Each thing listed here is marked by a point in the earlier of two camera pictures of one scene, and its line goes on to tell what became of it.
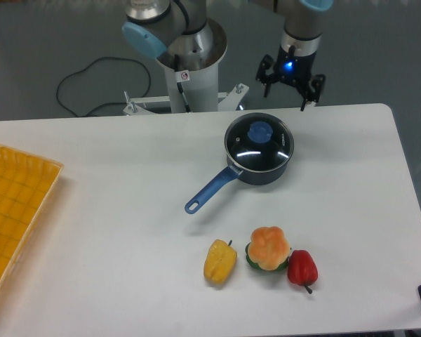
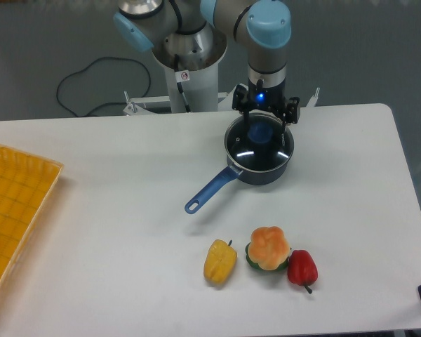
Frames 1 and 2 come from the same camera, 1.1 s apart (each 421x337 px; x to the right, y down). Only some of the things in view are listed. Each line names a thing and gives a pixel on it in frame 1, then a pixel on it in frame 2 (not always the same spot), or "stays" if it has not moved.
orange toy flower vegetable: x=268 y=248 stays
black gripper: x=292 y=69 -> x=269 y=97
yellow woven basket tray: x=19 y=185 stays
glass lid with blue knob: x=259 y=142 stays
